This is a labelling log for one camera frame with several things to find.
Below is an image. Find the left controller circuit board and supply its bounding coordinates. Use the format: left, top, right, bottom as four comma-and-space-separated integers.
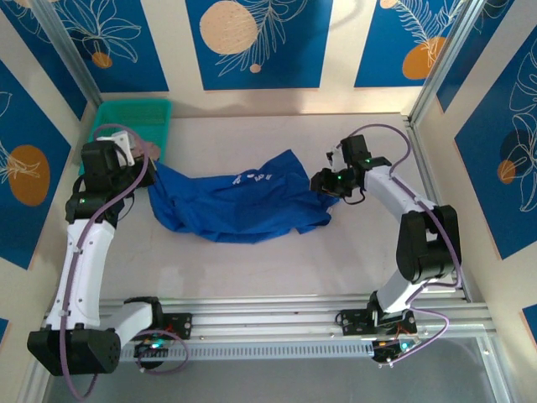
133, 338, 173, 360

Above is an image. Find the aluminium side rail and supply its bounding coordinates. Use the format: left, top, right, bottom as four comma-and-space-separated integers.
404, 115, 473, 303

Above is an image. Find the aluminium corner post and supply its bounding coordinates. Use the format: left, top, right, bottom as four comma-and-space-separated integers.
409, 0, 492, 123
31, 0, 104, 106

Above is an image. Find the aluminium frame rail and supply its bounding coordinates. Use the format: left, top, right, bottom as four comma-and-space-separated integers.
35, 293, 500, 349

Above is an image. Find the blue wall panel, orange oval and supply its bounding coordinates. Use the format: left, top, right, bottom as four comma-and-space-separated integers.
0, 58, 72, 270

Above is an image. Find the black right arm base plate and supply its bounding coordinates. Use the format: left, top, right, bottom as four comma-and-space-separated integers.
335, 308, 419, 337

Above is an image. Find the blue wall panel, lily drawing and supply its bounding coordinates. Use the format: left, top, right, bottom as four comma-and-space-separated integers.
45, 0, 169, 93

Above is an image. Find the controller circuit board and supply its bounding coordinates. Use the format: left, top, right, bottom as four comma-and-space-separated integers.
133, 338, 173, 360
371, 338, 423, 364

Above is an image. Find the right controller circuit board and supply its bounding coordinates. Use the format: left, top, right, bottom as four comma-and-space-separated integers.
371, 338, 423, 364

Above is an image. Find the blue wall panel, beige circle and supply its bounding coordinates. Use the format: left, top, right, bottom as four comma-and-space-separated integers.
185, 0, 334, 91

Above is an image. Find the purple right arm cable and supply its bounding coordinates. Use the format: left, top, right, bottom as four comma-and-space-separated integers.
347, 123, 465, 367

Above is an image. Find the blue t-shirt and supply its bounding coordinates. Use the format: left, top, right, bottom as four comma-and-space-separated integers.
147, 149, 341, 244

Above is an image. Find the teal plastic basket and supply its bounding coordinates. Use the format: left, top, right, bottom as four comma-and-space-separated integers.
79, 99, 173, 175

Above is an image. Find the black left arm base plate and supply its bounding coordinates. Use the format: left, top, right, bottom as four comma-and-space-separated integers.
159, 312, 194, 341

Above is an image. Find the blue wall panel, fern drawing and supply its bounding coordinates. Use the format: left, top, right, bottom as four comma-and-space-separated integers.
354, 0, 467, 89

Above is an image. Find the grey slotted cable duct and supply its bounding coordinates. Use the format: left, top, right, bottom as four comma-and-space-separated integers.
117, 340, 378, 363

